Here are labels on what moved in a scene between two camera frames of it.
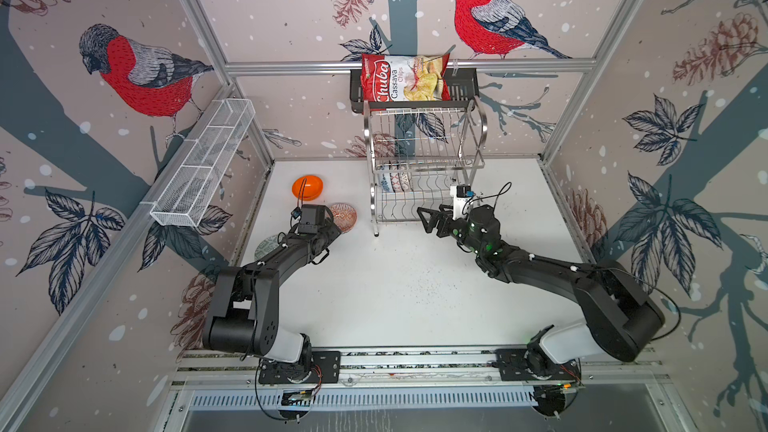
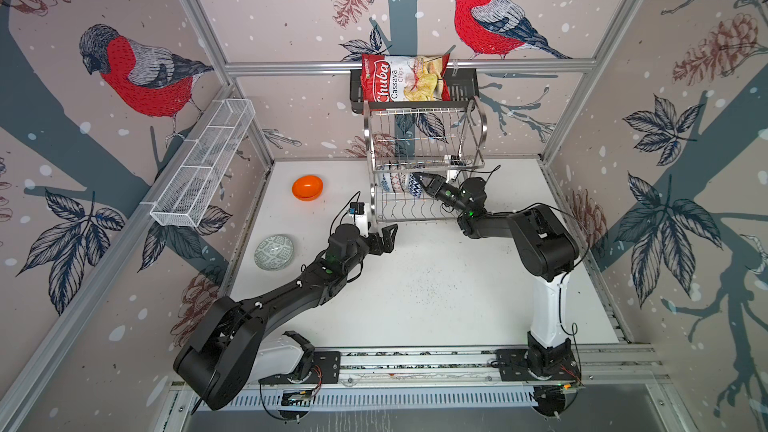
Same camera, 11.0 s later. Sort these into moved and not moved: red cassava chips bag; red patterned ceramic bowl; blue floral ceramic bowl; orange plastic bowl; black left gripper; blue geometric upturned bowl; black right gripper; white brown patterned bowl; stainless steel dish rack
Moved: black left gripper; black right gripper; red patterned ceramic bowl
Not moved: blue floral ceramic bowl; blue geometric upturned bowl; stainless steel dish rack; white brown patterned bowl; red cassava chips bag; orange plastic bowl
